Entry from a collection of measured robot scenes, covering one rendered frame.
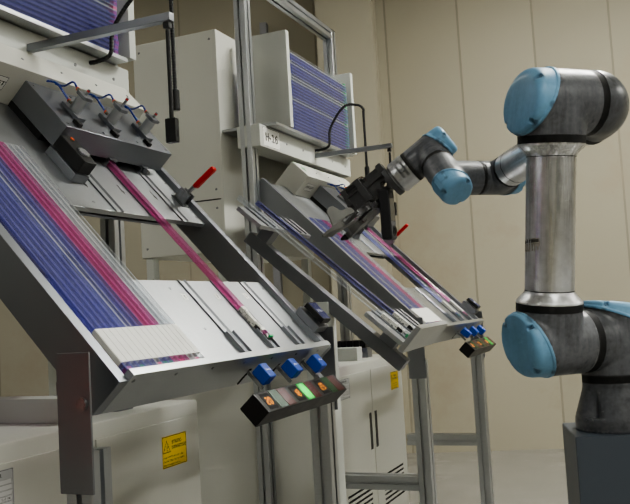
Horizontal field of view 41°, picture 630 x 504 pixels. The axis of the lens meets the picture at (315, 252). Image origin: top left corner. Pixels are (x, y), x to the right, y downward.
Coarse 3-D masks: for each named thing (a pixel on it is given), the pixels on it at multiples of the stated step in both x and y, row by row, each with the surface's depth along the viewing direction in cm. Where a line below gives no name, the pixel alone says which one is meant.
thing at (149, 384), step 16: (256, 352) 138; (272, 352) 142; (288, 352) 149; (304, 352) 156; (320, 352) 165; (144, 368) 109; (160, 368) 112; (176, 368) 115; (192, 368) 119; (208, 368) 124; (224, 368) 130; (240, 368) 135; (272, 368) 149; (304, 368) 165; (128, 384) 107; (144, 384) 111; (160, 384) 115; (176, 384) 119; (192, 384) 124; (208, 384) 130; (224, 384) 136; (112, 400) 107; (128, 400) 111; (144, 400) 115; (160, 400) 120
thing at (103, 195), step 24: (0, 120) 147; (24, 144) 146; (48, 144) 154; (48, 168) 145; (96, 168) 161; (120, 168) 170; (72, 192) 144; (96, 192) 151; (120, 192) 160; (144, 192) 169; (168, 192) 179; (96, 216) 155; (120, 216) 153; (144, 216) 159; (168, 216) 167; (192, 216) 177
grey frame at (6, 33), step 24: (0, 24) 159; (24, 48) 164; (72, 48) 178; (96, 72) 185; (120, 72) 193; (120, 240) 193; (312, 432) 169; (96, 456) 102; (336, 456) 170; (96, 480) 101; (336, 480) 169
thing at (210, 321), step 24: (168, 288) 140; (192, 288) 146; (216, 288) 154; (240, 288) 163; (264, 288) 173; (168, 312) 132; (192, 312) 139; (216, 312) 146; (264, 312) 162; (192, 336) 132; (216, 336) 138; (240, 336) 144; (264, 336) 150; (288, 336) 160
